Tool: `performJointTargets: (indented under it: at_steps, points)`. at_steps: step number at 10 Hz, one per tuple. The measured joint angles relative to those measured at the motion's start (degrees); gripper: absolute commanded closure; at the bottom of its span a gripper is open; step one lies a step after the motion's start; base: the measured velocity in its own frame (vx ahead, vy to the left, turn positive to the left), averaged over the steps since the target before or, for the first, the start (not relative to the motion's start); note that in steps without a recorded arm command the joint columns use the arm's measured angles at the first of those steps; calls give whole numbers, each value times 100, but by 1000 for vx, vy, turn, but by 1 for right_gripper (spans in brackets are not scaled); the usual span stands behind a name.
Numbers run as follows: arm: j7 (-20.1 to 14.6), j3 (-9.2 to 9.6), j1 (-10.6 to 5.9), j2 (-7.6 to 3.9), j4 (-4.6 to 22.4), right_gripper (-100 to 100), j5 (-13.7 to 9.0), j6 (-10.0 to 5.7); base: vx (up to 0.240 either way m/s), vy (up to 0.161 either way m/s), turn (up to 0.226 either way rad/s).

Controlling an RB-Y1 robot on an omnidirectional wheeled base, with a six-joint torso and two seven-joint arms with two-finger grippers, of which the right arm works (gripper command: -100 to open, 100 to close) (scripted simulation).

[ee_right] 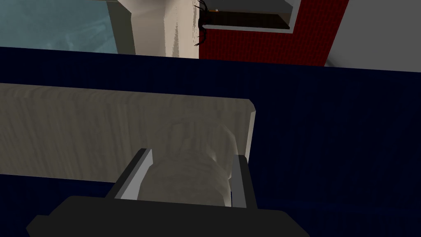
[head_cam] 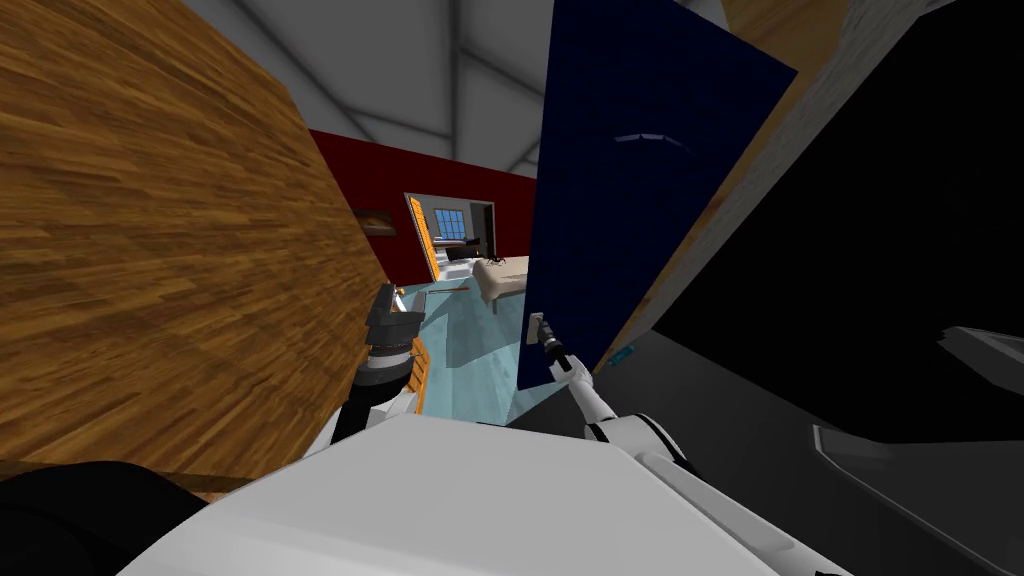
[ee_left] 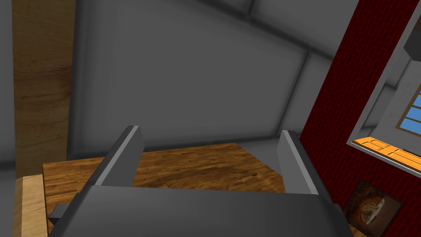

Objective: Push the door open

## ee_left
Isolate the dark picture of bread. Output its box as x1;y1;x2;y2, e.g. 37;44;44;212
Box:
342;179;404;236

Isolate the brown wooden table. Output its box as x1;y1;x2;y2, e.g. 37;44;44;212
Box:
42;142;287;236

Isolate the orange panelled door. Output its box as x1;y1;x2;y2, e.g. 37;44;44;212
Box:
352;136;421;176

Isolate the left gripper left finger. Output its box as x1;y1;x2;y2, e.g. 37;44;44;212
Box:
86;125;145;188

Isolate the window with blue panes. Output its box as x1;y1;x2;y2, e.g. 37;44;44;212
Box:
395;82;421;136

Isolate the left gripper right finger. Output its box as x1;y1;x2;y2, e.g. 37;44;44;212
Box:
276;130;333;200

